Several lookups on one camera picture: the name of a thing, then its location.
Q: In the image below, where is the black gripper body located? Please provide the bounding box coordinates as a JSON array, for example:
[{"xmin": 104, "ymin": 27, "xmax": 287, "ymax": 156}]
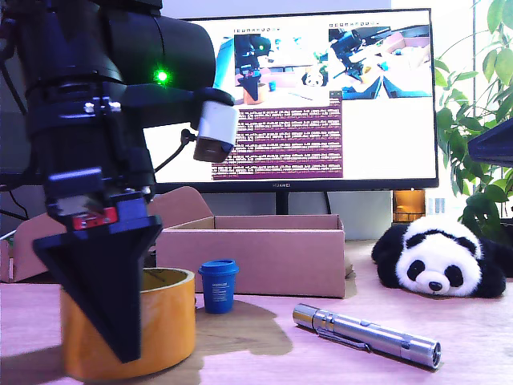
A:
[{"xmin": 27, "ymin": 124, "xmax": 156, "ymax": 233}]

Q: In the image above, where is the orange-brown packing tape roll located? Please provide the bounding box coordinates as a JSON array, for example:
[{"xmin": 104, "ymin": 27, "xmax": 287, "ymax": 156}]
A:
[{"xmin": 59, "ymin": 267, "xmax": 197, "ymax": 382}]

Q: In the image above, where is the open brown cardboard box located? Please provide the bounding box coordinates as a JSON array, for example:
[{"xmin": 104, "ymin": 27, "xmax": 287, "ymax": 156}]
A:
[{"xmin": 0, "ymin": 185, "xmax": 356, "ymax": 300}]

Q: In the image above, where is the green leafy plant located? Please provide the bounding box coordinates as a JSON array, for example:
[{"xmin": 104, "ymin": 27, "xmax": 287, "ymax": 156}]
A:
[{"xmin": 434, "ymin": 0, "xmax": 513, "ymax": 241}]

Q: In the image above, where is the small blue lidded cup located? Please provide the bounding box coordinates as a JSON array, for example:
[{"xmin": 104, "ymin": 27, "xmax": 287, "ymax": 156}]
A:
[{"xmin": 197, "ymin": 259, "xmax": 240, "ymax": 315}]

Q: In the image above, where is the bright-screen Huawei monitor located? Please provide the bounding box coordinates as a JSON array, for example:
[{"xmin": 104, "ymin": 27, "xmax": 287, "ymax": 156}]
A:
[{"xmin": 142, "ymin": 8, "xmax": 440, "ymax": 217}]

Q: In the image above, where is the black and white panda plush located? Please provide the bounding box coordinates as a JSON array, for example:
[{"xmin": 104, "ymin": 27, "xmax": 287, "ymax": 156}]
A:
[{"xmin": 370, "ymin": 217, "xmax": 513, "ymax": 300}]

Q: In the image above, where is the silver pen flashlight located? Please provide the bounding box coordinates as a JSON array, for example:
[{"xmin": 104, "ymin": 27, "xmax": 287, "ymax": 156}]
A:
[{"xmin": 292, "ymin": 302, "xmax": 442, "ymax": 371}]

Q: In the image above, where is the black camera cable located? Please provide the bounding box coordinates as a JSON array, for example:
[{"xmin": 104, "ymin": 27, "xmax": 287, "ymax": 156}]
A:
[{"xmin": 154, "ymin": 128, "xmax": 198, "ymax": 173}]

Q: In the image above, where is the black cable behind dark monitor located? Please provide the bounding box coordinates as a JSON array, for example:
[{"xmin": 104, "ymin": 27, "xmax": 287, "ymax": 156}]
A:
[{"xmin": 0, "ymin": 185, "xmax": 30, "ymax": 221}]

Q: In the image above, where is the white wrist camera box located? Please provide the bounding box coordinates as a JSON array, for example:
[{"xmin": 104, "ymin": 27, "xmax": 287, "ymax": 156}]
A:
[{"xmin": 182, "ymin": 87, "xmax": 240, "ymax": 164}]

